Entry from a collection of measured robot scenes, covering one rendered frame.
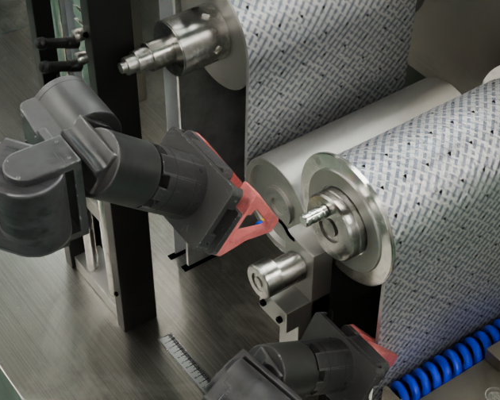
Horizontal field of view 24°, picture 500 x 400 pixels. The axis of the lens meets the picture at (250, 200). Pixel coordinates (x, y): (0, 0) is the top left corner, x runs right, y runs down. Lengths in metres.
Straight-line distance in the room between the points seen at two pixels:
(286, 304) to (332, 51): 0.29
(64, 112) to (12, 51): 1.08
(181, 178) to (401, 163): 0.28
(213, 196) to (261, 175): 0.34
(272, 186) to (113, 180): 0.41
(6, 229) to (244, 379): 0.29
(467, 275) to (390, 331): 0.11
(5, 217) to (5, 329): 0.67
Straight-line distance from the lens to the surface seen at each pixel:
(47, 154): 0.90
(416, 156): 1.16
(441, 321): 1.31
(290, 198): 1.27
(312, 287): 1.23
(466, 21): 1.45
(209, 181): 0.98
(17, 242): 0.92
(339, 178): 1.15
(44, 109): 0.98
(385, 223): 1.12
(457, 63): 1.49
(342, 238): 1.15
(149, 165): 0.93
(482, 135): 1.21
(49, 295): 1.60
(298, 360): 1.14
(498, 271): 1.33
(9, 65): 2.00
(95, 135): 0.93
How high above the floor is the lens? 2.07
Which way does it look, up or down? 43 degrees down
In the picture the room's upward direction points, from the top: straight up
